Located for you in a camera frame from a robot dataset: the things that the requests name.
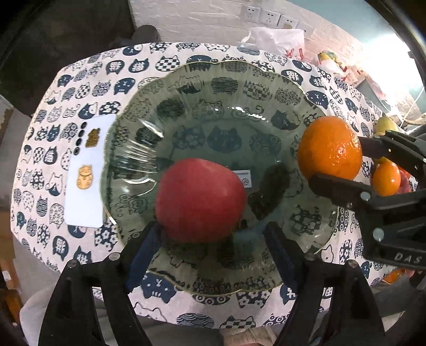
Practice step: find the white plastic bag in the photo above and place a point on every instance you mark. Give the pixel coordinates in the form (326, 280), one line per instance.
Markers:
(276, 40)

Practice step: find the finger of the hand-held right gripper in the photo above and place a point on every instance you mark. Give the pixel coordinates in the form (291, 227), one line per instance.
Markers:
(382, 146)
(339, 189)

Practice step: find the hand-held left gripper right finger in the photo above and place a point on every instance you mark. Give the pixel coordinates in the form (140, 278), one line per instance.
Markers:
(279, 253)

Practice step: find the cat print tablecloth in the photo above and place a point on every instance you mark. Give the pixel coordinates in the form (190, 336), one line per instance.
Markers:
(40, 159)

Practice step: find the small orange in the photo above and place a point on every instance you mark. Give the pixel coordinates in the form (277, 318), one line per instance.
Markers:
(386, 179)

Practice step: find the yellow pear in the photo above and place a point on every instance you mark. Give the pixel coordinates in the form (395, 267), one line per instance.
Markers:
(382, 124)

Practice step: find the white wall socket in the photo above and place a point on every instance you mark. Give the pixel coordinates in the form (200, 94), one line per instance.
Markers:
(269, 16)
(249, 13)
(288, 22)

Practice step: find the red apple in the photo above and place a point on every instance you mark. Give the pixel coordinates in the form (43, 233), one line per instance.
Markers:
(199, 199)
(407, 181)

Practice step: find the large orange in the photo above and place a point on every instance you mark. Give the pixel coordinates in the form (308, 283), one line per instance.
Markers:
(329, 146)

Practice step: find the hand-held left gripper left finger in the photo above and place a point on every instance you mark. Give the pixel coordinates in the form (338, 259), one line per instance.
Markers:
(146, 253)

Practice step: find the white lucky-cat card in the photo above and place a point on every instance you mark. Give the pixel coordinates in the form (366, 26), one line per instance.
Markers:
(83, 206)

